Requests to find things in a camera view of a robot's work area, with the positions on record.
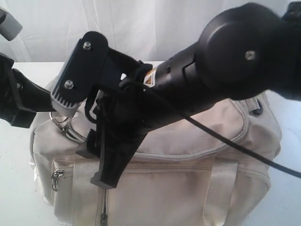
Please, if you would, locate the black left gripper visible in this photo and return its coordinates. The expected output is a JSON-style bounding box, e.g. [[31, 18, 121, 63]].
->
[[0, 53, 53, 129]]

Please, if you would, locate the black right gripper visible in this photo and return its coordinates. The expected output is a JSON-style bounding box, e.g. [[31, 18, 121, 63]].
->
[[76, 63, 153, 189]]

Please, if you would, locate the gold key ring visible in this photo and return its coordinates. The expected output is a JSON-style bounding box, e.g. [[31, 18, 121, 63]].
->
[[48, 110, 78, 135]]

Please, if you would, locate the beige fabric duffel bag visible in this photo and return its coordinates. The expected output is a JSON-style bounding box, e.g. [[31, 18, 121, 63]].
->
[[30, 107, 270, 226]]

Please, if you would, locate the white backdrop curtain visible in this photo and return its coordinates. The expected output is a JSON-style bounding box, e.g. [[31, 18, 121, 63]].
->
[[0, 0, 245, 62]]

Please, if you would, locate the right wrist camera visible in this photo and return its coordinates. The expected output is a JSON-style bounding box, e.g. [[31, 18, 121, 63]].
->
[[50, 31, 139, 117]]

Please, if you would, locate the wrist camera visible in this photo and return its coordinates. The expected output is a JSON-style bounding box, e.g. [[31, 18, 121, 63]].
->
[[0, 7, 23, 41], [50, 31, 139, 117]]

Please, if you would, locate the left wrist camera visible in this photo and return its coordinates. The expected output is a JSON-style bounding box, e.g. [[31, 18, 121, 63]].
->
[[0, 7, 23, 41]]

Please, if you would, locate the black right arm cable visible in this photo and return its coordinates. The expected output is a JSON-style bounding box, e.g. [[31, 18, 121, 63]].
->
[[131, 80, 301, 178]]

